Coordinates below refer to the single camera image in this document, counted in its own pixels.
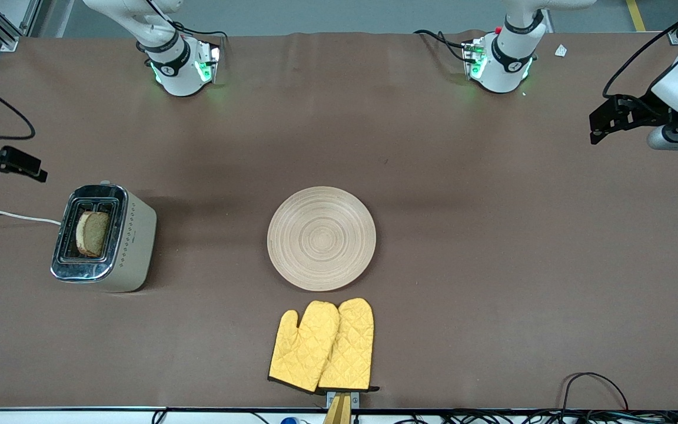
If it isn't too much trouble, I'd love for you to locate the metal clamp bracket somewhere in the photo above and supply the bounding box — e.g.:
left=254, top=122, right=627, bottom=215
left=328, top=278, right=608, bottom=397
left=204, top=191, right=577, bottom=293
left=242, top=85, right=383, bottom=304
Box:
left=327, top=391, right=361, bottom=410

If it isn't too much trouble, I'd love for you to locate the black looped cable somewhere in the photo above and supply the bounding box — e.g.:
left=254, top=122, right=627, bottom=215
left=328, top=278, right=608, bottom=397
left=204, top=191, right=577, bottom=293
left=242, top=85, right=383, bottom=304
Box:
left=561, top=372, right=630, bottom=413

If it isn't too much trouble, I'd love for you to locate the black left arm wrist cable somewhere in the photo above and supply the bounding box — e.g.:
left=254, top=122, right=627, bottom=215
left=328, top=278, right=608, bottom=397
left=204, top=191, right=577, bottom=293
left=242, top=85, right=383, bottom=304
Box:
left=603, top=0, right=678, bottom=100

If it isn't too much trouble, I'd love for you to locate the brown table cover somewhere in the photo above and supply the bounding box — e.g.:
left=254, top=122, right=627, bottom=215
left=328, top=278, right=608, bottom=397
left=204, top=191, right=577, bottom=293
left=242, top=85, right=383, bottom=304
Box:
left=0, top=31, right=678, bottom=410

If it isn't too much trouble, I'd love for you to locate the black right arm base cable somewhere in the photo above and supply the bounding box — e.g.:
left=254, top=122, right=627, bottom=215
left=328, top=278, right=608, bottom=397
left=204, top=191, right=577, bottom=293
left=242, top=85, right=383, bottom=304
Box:
left=145, top=0, right=229, bottom=42

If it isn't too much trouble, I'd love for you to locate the beige toaster with chrome top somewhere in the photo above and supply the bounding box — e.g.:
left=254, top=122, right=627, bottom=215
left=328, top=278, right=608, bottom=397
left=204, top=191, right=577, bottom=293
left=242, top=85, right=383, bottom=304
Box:
left=51, top=181, right=157, bottom=293

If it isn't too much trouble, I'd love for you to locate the yellow quilted oven mitt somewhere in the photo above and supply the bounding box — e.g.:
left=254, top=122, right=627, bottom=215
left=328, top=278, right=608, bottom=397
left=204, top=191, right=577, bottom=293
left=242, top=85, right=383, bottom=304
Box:
left=268, top=301, right=340, bottom=393
left=317, top=297, right=380, bottom=392

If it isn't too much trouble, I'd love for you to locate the white table frame rail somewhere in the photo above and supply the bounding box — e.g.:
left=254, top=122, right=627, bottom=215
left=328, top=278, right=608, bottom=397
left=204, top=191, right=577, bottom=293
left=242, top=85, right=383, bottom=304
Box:
left=0, top=410, right=328, bottom=424

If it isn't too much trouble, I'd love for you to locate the brown toast slice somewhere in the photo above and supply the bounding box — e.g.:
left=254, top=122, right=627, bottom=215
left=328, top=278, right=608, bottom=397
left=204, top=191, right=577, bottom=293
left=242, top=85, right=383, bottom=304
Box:
left=75, top=211, right=111, bottom=258

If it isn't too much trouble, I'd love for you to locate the tangled black cable bundle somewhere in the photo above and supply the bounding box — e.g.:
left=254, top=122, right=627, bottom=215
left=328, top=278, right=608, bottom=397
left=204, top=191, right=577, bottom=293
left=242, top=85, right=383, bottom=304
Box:
left=398, top=410, right=678, bottom=424

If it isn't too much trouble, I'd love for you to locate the black left arm base cable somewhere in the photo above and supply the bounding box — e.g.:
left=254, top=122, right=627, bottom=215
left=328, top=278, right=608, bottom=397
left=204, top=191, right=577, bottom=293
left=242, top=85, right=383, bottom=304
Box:
left=414, top=29, right=470, bottom=62

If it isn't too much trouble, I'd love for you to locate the black arm base cable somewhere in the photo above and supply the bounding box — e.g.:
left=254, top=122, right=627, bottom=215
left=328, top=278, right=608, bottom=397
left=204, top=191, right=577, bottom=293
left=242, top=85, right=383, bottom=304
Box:
left=145, top=0, right=229, bottom=42
left=414, top=29, right=470, bottom=62

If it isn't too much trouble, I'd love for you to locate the round wooden plate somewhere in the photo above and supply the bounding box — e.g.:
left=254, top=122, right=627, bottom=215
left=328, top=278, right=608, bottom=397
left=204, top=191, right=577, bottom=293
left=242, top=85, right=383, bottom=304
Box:
left=267, top=186, right=377, bottom=292

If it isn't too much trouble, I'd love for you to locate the white toaster power cable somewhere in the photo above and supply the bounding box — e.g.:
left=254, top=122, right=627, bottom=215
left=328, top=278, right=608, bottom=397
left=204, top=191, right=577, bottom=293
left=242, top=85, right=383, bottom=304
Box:
left=0, top=210, right=62, bottom=226

